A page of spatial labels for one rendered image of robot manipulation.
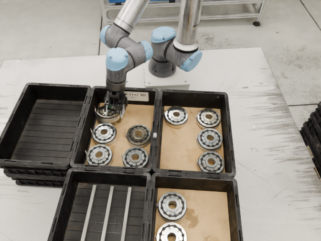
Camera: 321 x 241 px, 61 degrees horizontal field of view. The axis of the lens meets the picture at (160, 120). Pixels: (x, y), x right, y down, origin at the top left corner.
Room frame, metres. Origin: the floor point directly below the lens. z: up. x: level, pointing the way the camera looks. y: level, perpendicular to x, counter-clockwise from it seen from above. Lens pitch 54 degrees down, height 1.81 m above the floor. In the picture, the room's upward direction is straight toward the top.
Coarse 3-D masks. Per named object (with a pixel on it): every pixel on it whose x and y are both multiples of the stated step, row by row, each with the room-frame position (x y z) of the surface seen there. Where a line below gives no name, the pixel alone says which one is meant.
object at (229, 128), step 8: (160, 96) 0.77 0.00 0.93; (160, 104) 0.72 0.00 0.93; (160, 112) 0.68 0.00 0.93; (232, 136) 0.56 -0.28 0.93; (232, 144) 0.53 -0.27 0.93; (232, 152) 0.49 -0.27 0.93; (232, 160) 0.47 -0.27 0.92; (152, 168) 0.43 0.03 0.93; (232, 168) 0.43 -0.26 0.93; (224, 176) 0.40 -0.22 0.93; (232, 176) 0.40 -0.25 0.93
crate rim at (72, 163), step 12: (156, 96) 0.77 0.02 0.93; (156, 108) 0.70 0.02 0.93; (84, 120) 0.65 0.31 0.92; (156, 120) 0.64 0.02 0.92; (72, 156) 0.47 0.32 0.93; (96, 168) 0.43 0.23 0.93; (108, 168) 0.43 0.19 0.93; (120, 168) 0.43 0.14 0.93; (132, 168) 0.43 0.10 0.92; (144, 168) 0.43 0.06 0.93
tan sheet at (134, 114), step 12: (132, 108) 0.78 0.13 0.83; (144, 108) 0.78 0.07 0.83; (96, 120) 0.71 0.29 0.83; (120, 120) 0.71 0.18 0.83; (132, 120) 0.71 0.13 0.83; (144, 120) 0.71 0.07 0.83; (120, 132) 0.65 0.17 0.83; (96, 144) 0.58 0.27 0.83; (120, 144) 0.58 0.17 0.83; (120, 156) 0.53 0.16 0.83
